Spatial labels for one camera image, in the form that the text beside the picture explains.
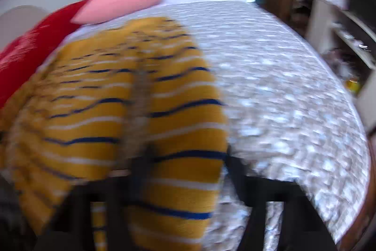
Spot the yellow striped knit sweater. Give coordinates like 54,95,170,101
1,17,227,250

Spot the beige heart-pattern quilt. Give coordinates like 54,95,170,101
68,1,371,241

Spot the red embroidered pillow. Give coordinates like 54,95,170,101
0,0,89,106

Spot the white shelf unit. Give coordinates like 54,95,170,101
305,0,375,132

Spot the white headboard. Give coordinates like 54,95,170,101
0,5,49,50

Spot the white bed sheet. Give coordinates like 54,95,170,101
63,0,246,44

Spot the pink pillow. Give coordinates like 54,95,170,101
71,0,162,25

